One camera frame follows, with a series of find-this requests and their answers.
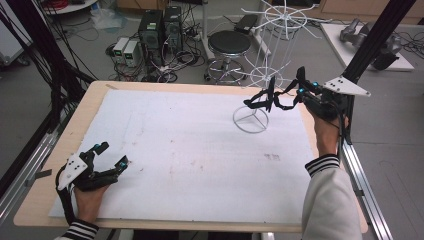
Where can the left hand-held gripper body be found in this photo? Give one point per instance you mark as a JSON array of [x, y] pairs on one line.
[[75, 166]]

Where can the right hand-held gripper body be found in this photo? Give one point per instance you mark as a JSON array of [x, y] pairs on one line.
[[328, 103]]

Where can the person's right hand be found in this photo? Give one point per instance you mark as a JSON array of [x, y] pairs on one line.
[[326, 136]]

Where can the person's left hand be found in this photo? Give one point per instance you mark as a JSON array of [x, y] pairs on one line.
[[89, 203]]

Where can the grey tape strip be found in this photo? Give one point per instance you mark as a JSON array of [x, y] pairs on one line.
[[42, 174]]

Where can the white platform board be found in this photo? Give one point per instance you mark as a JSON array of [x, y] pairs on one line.
[[336, 46]]

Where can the white foam mat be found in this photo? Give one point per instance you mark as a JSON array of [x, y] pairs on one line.
[[200, 150]]

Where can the black round stool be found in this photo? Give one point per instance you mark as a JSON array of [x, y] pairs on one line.
[[229, 42]]

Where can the grey robot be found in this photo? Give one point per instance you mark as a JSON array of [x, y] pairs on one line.
[[383, 43]]

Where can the grey power supply unit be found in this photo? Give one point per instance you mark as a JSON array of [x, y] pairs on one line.
[[120, 47], [131, 53]]

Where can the black computer tower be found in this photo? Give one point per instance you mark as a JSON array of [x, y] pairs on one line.
[[172, 30], [150, 36]]

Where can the clear plastic bag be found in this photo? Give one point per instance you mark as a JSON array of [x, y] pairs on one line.
[[106, 20]]

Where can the round white table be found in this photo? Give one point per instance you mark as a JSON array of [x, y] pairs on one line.
[[70, 7]]

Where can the aluminium rail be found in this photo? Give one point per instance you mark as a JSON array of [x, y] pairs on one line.
[[23, 176], [366, 193]]

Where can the black metal frame post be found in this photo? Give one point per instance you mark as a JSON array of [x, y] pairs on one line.
[[376, 36]]

